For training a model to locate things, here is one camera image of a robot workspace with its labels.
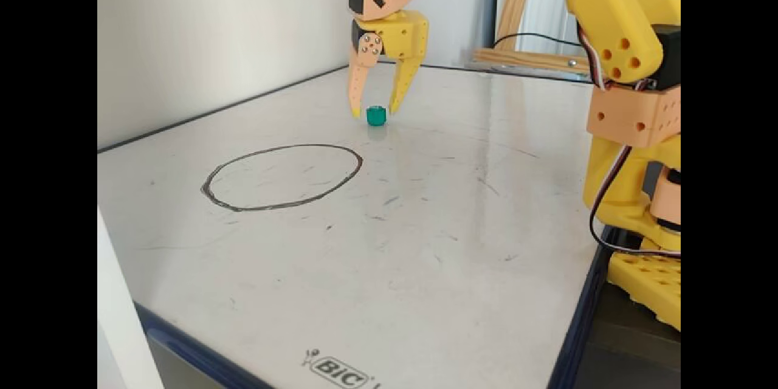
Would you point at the black drawn circle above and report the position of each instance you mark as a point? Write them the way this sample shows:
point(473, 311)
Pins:
point(273, 207)

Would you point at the small green cube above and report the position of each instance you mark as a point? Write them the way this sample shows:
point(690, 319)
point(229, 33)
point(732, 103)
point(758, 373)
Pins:
point(376, 116)

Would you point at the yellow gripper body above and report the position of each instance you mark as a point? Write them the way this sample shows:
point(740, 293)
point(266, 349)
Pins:
point(402, 34)

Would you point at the white whiteboard dark frame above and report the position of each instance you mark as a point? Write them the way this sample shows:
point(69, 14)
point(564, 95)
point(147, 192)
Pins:
point(395, 255)

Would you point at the white upright panel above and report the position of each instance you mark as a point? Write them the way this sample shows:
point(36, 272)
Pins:
point(118, 316)

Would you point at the yellow perforated robot base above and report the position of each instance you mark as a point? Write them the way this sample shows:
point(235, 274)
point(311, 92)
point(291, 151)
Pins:
point(656, 285)

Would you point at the orange gripper finger with yellow tip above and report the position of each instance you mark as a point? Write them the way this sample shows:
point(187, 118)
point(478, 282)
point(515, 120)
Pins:
point(360, 76)

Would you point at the yellow and orange robot arm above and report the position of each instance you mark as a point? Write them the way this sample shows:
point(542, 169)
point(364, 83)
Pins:
point(614, 0)

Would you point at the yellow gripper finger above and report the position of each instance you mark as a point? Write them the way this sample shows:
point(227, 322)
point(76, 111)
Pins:
point(404, 82)

